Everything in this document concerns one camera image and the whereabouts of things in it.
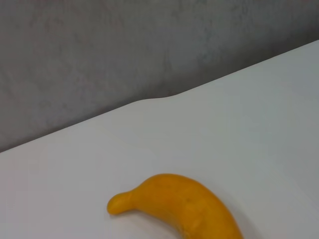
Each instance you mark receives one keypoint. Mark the yellow banana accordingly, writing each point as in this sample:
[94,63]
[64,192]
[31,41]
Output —
[184,206]

